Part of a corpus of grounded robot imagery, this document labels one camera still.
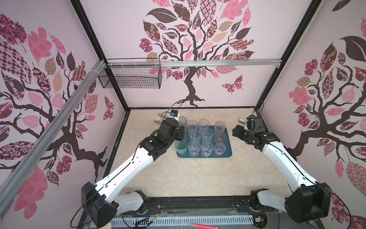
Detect teal dotted plastic cup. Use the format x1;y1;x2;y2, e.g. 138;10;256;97
174;139;188;155

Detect tall frosted blue cup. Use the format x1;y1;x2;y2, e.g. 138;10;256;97
178;116;187;127

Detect frosted white plastic cup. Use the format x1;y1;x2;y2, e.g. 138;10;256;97
214;122;226;135

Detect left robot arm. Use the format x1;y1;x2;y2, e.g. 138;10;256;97
81;118;184;229

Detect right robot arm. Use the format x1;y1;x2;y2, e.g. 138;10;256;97
232;115;332;223

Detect teal plastic tray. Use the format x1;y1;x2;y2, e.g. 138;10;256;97
174;128;232;158

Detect metal tongs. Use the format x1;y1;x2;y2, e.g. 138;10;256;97
153;112;169;125

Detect small white black device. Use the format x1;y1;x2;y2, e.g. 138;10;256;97
238;118;247;125

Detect clear ribbed short glass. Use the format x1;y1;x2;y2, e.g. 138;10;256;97
198;119;210;133

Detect pink pen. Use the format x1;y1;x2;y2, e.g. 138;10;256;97
191;224;217;229

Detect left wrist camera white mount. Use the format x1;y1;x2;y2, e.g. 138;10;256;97
169;109;180;121

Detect black wire basket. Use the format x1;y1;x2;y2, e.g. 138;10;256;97
98;57;163;89

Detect aluminium rail back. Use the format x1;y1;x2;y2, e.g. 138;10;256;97
108;59;282;67

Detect aluminium rail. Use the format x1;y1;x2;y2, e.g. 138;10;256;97
0;60;106;214
108;59;282;67

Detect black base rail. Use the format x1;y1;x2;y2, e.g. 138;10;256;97
123;195;285;216

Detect white slotted cable duct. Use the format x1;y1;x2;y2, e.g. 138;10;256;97
111;215;254;228

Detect aluminium rail left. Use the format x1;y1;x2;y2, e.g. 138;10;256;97
0;60;106;214

